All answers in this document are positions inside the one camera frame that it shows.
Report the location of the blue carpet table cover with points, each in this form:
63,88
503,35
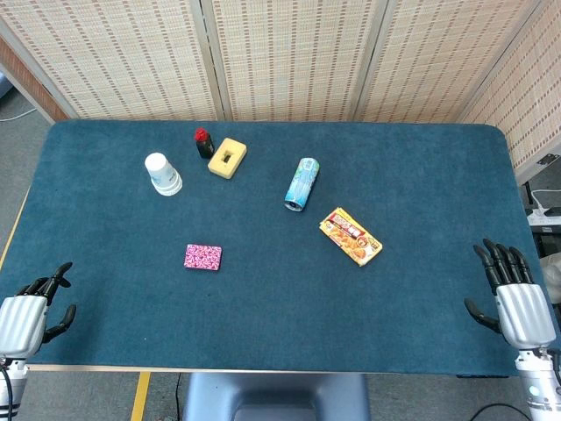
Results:
271,298

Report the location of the white paper cup stack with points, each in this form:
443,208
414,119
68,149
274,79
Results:
164,177

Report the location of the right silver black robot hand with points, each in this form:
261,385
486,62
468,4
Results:
523,311

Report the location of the black equipment box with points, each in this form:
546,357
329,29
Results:
548,245

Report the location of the yellow curry sauce box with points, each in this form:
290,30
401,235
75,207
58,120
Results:
350,237

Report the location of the metal screen hinge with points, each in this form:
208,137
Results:
548,160

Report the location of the bamboo folding screen panel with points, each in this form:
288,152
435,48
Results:
438,57
534,87
109,52
298,57

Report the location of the white power strip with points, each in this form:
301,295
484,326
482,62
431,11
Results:
545,216

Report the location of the light blue drink can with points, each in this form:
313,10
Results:
301,184

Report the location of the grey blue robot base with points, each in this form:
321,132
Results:
271,394

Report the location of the brown folding screen panel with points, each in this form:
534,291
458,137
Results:
26,83

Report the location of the yellow sponge block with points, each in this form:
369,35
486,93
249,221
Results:
236,151

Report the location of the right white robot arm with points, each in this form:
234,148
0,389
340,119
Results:
541,386

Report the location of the black bottle red cap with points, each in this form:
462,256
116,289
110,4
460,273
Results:
204,147

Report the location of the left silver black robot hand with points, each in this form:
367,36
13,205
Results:
19,320

